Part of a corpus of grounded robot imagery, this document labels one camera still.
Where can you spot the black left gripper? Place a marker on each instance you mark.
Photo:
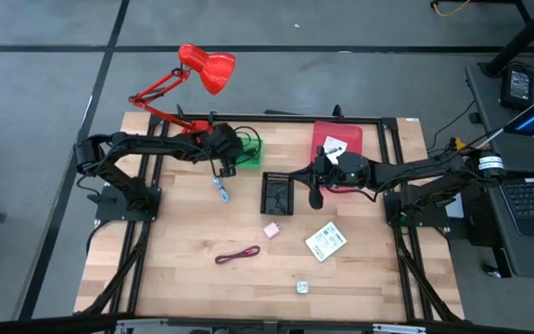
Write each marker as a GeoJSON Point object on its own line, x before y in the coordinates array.
{"type": "Point", "coordinates": [225, 141]}

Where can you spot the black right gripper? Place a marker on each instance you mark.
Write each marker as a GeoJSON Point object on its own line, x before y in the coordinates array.
{"type": "Point", "coordinates": [327, 170]}

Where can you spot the white card reader packet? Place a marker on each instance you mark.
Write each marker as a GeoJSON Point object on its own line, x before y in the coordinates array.
{"type": "Point", "coordinates": [336, 143]}
{"type": "Point", "coordinates": [326, 241]}

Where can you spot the small white green charger cube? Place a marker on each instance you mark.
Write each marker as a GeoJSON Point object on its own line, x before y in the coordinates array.
{"type": "Point", "coordinates": [302, 287]}

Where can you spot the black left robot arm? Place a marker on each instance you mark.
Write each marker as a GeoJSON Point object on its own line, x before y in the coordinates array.
{"type": "Point", "coordinates": [156, 144]}

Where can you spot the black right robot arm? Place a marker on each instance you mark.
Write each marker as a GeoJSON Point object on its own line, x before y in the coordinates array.
{"type": "Point", "coordinates": [410, 169]}

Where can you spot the red plastic bin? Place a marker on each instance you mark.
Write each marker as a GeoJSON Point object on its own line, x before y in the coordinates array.
{"type": "Point", "coordinates": [327, 132]}

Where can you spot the green slotted plastic basket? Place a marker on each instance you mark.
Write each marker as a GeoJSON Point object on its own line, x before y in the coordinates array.
{"type": "Point", "coordinates": [250, 160]}

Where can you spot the black slotted plastic basket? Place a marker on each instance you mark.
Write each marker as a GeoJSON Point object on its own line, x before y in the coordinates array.
{"type": "Point", "coordinates": [277, 195]}

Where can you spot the red desk lamp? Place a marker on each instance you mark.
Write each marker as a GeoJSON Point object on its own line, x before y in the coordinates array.
{"type": "Point", "coordinates": [211, 69]}

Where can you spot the yellow plug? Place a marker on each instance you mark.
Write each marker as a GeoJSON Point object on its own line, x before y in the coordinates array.
{"type": "Point", "coordinates": [455, 143]}

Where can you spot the black laptop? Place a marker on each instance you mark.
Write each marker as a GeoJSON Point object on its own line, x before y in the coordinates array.
{"type": "Point", "coordinates": [533, 199]}

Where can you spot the black power brick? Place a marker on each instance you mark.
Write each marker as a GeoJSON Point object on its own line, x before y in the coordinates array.
{"type": "Point", "coordinates": [518, 86]}

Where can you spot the black metal table leg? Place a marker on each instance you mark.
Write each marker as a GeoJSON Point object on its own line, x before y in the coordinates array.
{"type": "Point", "coordinates": [522, 39]}

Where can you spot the pink wall charger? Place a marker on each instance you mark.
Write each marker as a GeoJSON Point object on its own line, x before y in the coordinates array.
{"type": "Point", "coordinates": [271, 230]}

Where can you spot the black aluminium table frame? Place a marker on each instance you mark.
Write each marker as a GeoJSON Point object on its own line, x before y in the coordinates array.
{"type": "Point", "coordinates": [271, 117]}

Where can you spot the silver aluminium bracket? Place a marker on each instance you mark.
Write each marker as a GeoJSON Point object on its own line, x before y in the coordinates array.
{"type": "Point", "coordinates": [397, 329]}

